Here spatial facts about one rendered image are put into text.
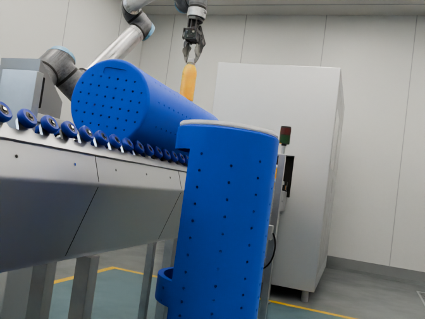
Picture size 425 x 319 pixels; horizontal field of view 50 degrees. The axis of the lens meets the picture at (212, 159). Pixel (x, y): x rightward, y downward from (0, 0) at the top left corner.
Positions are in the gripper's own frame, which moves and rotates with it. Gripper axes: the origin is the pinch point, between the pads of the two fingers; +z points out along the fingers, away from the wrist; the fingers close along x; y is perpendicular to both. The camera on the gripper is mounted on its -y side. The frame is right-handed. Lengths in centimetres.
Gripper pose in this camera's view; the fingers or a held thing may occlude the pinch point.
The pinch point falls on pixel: (191, 61)
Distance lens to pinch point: 227.5
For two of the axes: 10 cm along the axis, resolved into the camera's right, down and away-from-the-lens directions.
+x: 9.4, 1.2, -3.1
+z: -1.4, 9.9, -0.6
